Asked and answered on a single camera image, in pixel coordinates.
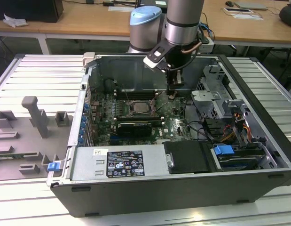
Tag black open PC case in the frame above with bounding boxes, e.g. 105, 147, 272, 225
46, 51, 291, 218

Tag CPU socket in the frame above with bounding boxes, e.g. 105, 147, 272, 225
128, 100, 153, 117

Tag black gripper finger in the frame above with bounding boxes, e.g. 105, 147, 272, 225
166, 67, 176, 95
173, 70, 184, 91

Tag black wire on motherboard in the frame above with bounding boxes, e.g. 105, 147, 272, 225
184, 96, 215, 143

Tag grey case release latch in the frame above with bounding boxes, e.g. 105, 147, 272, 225
82, 52, 97, 68

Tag grey parts rack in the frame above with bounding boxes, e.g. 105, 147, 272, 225
0, 96, 74, 182

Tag black round bag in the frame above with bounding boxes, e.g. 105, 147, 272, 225
279, 4, 291, 28

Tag crumpled white paper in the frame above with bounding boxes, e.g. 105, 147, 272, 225
3, 13, 29, 29

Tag black expansion card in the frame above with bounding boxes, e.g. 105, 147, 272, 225
117, 121, 153, 137

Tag green motherboard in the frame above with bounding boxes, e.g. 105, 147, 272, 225
88, 90, 202, 145

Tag black cylinder part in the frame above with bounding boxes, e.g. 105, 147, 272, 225
104, 79, 117, 92

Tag hard disk in blue carrier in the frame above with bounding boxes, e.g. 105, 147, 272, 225
212, 145, 266, 170

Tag blue cable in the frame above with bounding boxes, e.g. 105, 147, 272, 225
198, 21, 216, 46

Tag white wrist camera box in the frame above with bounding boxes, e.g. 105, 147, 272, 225
142, 40, 172, 72

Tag white paper sheets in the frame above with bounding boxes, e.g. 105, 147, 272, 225
221, 7, 264, 21

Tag grey power supply unit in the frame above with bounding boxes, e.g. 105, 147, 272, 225
70, 145, 171, 181

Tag grey closed laptop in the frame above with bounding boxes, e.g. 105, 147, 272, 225
234, 0, 268, 11

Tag black RAM slot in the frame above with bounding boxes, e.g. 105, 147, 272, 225
115, 113, 165, 123
115, 89, 158, 100

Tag orange yellow power wires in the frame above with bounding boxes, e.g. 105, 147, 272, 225
220, 124, 251, 142

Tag black box on desk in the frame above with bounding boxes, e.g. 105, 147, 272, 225
0, 0, 64, 23

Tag grey metal drive cage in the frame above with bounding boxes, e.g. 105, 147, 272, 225
190, 65, 252, 121

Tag wooden desk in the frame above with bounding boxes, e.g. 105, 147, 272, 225
0, 0, 291, 55

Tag metal socket cover frame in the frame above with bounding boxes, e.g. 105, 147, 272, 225
150, 91, 171, 113

